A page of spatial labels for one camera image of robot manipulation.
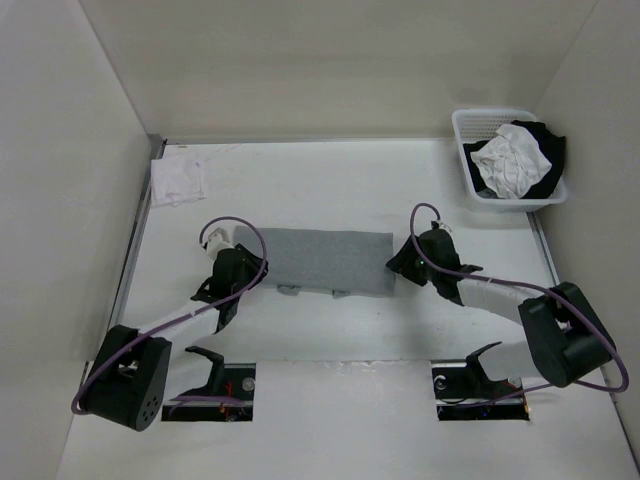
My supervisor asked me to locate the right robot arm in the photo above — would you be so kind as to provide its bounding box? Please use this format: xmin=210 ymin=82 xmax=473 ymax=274
xmin=386 ymin=225 xmax=629 ymax=390

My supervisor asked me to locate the grey tank top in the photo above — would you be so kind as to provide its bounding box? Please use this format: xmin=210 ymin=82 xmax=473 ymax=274
xmin=233 ymin=226 xmax=395 ymax=298

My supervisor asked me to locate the left metal table rail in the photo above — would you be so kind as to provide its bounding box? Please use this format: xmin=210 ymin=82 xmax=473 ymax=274
xmin=100 ymin=134 xmax=166 ymax=340

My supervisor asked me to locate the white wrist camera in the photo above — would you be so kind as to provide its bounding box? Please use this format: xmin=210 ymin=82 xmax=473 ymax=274
xmin=431 ymin=220 xmax=452 ymax=233
xmin=202 ymin=228 xmax=234 ymax=260

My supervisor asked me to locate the black tank top in basket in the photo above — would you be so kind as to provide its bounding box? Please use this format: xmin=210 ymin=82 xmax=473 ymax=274
xmin=462 ymin=118 xmax=568 ymax=200

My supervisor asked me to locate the white plastic laundry basket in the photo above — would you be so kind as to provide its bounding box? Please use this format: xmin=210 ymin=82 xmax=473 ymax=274
xmin=451 ymin=108 xmax=568 ymax=213

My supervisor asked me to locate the white tank top in basket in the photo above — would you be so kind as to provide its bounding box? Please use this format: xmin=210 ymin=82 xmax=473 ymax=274
xmin=463 ymin=121 xmax=553 ymax=200

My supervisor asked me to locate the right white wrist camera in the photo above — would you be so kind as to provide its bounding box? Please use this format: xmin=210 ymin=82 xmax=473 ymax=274
xmin=431 ymin=220 xmax=452 ymax=233

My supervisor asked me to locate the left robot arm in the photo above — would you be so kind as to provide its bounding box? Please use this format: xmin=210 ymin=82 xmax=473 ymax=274
xmin=71 ymin=244 xmax=268 ymax=431

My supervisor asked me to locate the folded white tank top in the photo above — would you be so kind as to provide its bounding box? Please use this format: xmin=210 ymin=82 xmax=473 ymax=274
xmin=151 ymin=154 xmax=207 ymax=207

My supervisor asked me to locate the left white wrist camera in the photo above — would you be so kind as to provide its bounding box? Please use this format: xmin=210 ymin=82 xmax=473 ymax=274
xmin=202 ymin=228 xmax=234 ymax=260

